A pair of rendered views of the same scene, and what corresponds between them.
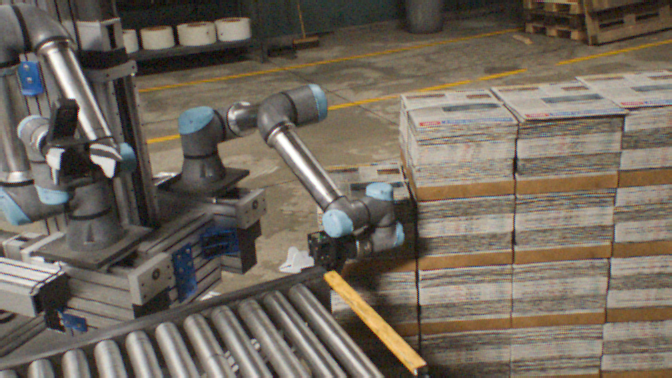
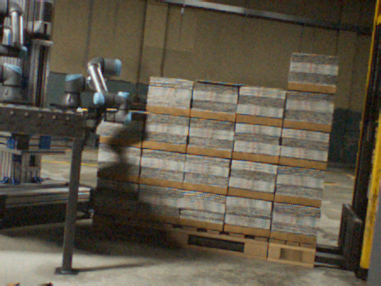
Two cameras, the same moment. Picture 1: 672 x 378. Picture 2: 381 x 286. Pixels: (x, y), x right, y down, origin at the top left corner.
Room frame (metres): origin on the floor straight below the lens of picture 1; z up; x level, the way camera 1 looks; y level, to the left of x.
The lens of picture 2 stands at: (-1.30, -1.19, 0.88)
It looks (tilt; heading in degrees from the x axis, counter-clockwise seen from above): 4 degrees down; 11
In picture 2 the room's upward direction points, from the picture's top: 6 degrees clockwise
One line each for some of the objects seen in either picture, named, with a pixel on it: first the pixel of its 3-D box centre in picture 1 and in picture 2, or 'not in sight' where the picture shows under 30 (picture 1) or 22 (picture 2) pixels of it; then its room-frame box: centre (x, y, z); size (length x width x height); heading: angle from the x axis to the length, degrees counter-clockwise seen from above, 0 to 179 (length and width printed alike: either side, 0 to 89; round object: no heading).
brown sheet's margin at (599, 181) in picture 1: (545, 161); (216, 116); (2.07, -0.67, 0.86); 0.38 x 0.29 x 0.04; 1
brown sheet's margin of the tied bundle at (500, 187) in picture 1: (459, 180); (170, 111); (1.96, -0.38, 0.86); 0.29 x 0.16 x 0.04; 91
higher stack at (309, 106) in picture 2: not in sight; (302, 158); (2.08, -1.25, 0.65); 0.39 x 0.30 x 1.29; 1
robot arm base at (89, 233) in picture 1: (92, 223); (10, 92); (1.81, 0.68, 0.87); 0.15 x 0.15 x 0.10
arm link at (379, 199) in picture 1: (376, 206); (121, 100); (1.75, -0.11, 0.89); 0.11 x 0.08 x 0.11; 129
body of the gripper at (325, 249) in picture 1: (331, 248); (96, 113); (1.70, 0.02, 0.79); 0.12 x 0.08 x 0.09; 114
